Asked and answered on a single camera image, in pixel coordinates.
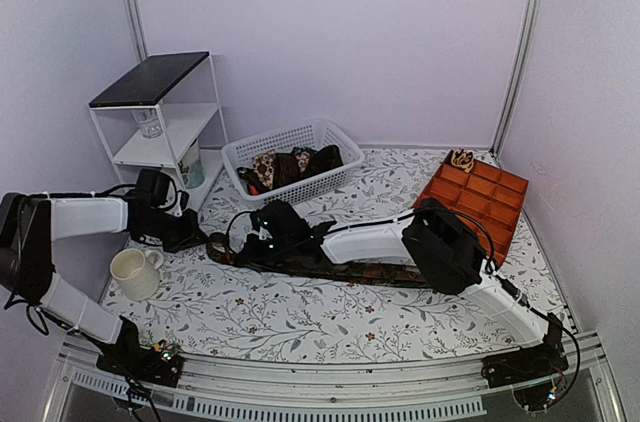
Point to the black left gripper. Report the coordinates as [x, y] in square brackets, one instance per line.
[189, 238]

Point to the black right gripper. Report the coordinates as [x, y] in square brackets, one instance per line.
[250, 252]

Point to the green brown patterned tie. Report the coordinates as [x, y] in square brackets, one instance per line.
[304, 263]

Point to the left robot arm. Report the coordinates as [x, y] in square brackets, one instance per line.
[152, 211]

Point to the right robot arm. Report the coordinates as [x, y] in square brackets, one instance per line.
[431, 246]

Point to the cream ceramic mug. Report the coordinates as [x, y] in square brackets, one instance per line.
[137, 272]

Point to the floral table mat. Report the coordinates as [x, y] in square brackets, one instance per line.
[218, 310]

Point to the cream paisley tie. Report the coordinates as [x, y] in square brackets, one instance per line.
[264, 166]

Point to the dark red patterned tie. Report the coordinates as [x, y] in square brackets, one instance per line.
[288, 170]

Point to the white plastic basket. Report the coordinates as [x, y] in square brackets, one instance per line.
[302, 140]

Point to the clear drinking glass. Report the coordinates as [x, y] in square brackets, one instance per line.
[148, 123]

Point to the black shiny tie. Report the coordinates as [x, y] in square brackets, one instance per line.
[324, 160]

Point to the white shelf with black top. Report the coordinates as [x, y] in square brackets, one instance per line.
[165, 114]

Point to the rolled beige patterned tie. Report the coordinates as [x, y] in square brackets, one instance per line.
[461, 159]

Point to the orange compartment tray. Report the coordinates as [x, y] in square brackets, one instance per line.
[488, 194]

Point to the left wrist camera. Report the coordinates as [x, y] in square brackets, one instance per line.
[181, 203]

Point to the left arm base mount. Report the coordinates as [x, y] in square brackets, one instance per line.
[160, 364]

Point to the metal front rail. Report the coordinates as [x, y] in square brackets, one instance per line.
[223, 389]

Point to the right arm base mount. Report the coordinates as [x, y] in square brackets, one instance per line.
[543, 366]

